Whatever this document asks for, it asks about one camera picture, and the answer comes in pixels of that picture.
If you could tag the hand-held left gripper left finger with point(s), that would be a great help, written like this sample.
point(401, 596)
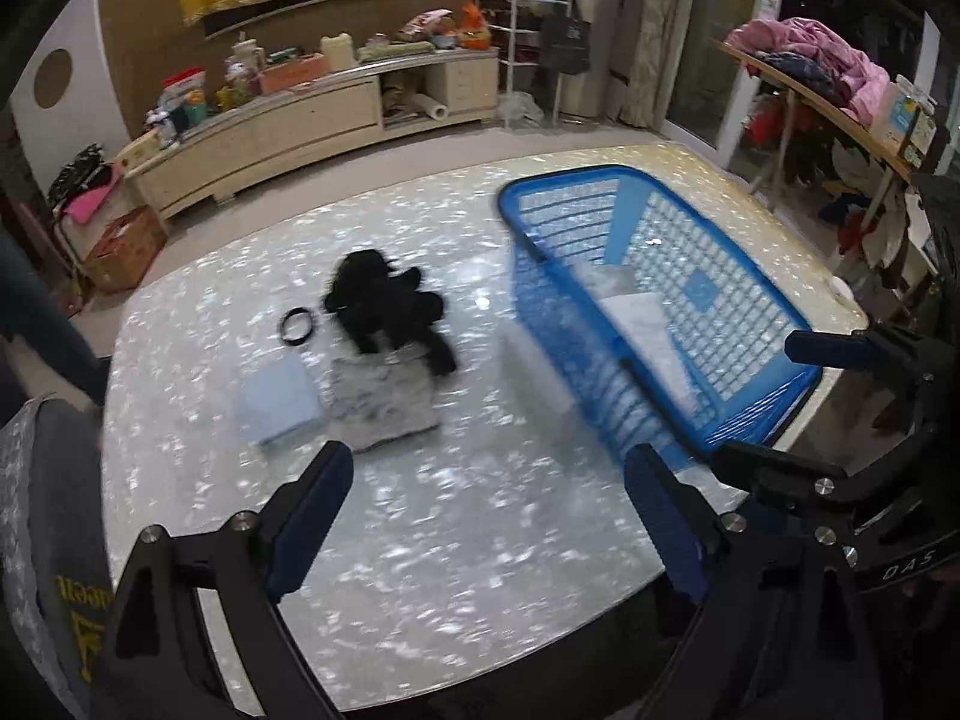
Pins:
point(307, 517)

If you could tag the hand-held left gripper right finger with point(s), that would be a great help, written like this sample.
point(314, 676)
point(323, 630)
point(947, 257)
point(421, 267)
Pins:
point(664, 521)

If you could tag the black wall strip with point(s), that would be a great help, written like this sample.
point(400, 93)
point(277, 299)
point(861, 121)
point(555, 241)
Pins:
point(315, 4)

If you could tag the pink folder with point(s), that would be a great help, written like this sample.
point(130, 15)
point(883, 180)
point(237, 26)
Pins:
point(94, 199)

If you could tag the red and white snack bag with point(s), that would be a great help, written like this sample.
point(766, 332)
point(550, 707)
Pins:
point(184, 90)

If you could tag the cardboard box with red print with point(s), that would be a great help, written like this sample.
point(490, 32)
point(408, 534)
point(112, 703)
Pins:
point(124, 251)

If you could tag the white cup with straw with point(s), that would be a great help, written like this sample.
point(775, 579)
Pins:
point(245, 52)

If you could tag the grey white cloth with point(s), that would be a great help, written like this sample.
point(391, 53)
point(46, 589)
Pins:
point(382, 401)

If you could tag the cream plastic jug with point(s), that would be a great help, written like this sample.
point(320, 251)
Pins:
point(337, 52)

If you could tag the orange bag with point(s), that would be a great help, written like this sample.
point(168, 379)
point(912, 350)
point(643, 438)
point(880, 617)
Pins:
point(474, 26)

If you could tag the black plush toy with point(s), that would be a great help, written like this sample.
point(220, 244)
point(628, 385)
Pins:
point(382, 300)

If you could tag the blue plastic basket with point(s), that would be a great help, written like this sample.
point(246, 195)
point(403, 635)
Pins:
point(562, 292)

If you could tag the light blue cloth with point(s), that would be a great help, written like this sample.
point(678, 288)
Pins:
point(277, 397)

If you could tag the green flat cushion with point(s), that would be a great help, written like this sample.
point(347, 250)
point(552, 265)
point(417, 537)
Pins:
point(394, 51)

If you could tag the orange flat box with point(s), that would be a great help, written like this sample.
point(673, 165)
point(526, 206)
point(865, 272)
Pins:
point(292, 76)

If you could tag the round brown wall disc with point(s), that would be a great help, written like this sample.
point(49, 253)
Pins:
point(52, 79)

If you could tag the pile of pink clothes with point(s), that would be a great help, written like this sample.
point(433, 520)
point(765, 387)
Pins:
point(825, 52)

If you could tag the person's grey printed top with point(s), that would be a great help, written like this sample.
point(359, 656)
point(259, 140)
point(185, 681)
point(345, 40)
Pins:
point(52, 540)

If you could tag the wooden side table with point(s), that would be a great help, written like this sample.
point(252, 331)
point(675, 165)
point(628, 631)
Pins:
point(825, 109)

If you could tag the red clothes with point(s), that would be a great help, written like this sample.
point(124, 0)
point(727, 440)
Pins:
point(780, 127)

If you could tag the white plastic bag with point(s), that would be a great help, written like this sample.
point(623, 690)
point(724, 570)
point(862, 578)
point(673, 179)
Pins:
point(521, 109)

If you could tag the white paper roll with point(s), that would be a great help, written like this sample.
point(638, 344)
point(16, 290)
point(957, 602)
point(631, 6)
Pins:
point(433, 106)

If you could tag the small white round disc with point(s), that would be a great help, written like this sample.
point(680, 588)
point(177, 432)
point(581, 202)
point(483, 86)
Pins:
point(840, 289)

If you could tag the patterned curtain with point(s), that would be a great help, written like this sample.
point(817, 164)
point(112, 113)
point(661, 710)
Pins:
point(656, 30)

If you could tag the pink printed packet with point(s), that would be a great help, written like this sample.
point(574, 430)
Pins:
point(424, 24)

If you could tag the black patterned bag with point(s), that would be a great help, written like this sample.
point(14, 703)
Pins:
point(75, 172)

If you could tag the cream long low cabinet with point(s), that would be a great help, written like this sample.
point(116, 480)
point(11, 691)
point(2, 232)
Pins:
point(300, 127)

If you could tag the black hanging bag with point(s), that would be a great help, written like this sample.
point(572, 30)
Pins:
point(565, 45)

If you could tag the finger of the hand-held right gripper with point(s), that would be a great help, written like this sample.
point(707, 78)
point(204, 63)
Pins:
point(765, 469)
point(825, 349)

